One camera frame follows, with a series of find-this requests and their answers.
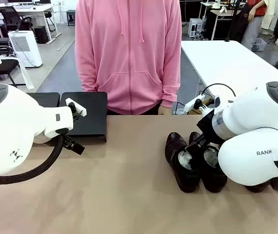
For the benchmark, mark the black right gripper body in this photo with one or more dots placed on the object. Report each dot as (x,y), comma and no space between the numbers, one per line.
(208,126)

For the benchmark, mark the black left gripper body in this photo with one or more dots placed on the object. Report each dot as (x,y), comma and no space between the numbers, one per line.
(74,146)

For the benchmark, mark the person's left forearm pink sleeve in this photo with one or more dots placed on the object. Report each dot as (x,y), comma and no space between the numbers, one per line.
(172,80)

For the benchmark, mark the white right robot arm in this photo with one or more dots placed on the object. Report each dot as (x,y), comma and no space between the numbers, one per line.
(251,117)

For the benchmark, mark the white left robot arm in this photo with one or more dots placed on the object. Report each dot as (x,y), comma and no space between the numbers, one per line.
(7,126)

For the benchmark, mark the person's right forearm pink sleeve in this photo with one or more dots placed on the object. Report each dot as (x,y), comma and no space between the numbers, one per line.
(86,73)

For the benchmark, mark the black shoe stand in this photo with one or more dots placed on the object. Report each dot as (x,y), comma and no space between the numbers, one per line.
(46,98)
(92,117)

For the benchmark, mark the person's left hand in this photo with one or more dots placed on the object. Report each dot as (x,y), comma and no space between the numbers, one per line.
(165,111)

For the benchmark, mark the brown cardboard box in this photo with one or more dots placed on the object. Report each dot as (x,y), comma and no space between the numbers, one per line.
(195,111)

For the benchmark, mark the white table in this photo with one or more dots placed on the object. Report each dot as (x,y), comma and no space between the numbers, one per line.
(226,63)

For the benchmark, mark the white hanging strip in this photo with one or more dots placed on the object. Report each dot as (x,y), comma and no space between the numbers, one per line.
(25,75)

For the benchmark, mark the grey plastic bin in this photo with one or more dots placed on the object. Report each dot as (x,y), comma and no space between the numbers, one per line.
(259,45)

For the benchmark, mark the white computer case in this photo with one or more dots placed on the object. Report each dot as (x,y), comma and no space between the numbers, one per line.
(196,26)

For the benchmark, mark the white air purifier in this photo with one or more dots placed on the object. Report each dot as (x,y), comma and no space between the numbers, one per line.
(24,48)

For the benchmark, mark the pink hoodie person torso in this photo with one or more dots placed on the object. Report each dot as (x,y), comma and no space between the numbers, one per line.
(129,48)

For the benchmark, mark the person in red shirt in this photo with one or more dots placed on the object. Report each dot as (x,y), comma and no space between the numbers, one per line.
(253,24)

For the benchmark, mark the dark background work table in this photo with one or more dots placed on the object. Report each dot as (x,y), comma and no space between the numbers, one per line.
(224,12)

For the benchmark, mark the black computer tower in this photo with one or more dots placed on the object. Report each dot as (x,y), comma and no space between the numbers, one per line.
(41,34)

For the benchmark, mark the person in cream clothes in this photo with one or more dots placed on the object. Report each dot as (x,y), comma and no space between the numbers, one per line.
(270,14)

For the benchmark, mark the dark grey stool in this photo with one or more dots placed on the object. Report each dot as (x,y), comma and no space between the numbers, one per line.
(71,17)

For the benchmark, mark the white office desk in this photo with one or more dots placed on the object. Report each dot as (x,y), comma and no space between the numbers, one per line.
(31,9)

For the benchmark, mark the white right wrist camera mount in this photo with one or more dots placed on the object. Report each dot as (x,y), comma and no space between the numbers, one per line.
(192,103)

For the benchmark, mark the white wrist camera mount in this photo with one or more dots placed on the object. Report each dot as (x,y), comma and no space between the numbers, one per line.
(192,103)
(80,109)

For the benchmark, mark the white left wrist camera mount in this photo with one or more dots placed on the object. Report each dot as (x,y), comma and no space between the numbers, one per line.
(80,109)

